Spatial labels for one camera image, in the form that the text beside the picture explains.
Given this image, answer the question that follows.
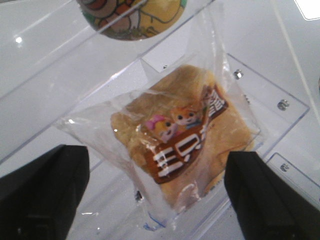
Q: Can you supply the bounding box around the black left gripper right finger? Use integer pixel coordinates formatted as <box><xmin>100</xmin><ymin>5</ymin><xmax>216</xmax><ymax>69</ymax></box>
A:
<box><xmin>224</xmin><ymin>151</ymin><xmax>320</xmax><ymax>240</ymax></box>

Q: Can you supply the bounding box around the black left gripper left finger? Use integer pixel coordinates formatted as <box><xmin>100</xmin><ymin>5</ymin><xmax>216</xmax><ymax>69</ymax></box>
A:
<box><xmin>0</xmin><ymin>145</ymin><xmax>90</xmax><ymax>240</ymax></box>

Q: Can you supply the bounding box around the bread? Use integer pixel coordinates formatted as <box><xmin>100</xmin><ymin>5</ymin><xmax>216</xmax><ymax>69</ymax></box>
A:
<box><xmin>56</xmin><ymin>9</ymin><xmax>262</xmax><ymax>227</ymax></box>

